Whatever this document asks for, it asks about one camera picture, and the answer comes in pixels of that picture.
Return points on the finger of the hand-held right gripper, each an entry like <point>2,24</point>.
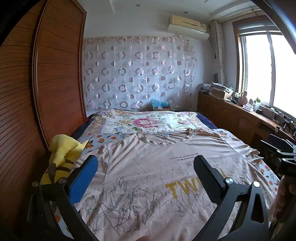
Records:
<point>276,144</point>

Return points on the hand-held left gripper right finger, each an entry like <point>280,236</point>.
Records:
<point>208,180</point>

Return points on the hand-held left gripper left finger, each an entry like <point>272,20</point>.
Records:
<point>82,179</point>

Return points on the pale pink printed t-shirt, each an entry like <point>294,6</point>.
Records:
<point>150,162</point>

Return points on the person's right hand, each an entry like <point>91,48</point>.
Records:
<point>283,201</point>

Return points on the yellow plush toy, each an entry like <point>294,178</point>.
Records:
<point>62,148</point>

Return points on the white bottle with green cap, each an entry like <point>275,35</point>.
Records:
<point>257,105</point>

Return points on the tissue pack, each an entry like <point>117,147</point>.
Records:
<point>248,108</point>

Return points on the orange fruit print bed sheet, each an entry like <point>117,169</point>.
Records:
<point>111,137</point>

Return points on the long wooden cabinet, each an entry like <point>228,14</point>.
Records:
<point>231,115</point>

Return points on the wooden framed window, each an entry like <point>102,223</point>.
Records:
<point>261,67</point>

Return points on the stack of papers and boxes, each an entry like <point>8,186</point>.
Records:
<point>217,89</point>

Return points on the cardboard box with blue bag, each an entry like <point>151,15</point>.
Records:
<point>160,105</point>

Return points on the white wrapped pipe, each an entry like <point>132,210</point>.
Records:
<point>218,53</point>

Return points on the brown wooden wardrobe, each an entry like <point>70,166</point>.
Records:
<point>57,69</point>

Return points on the circle patterned sheer curtain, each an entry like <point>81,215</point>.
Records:
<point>138,69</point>

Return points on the wall air conditioner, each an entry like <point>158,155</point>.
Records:
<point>188,27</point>

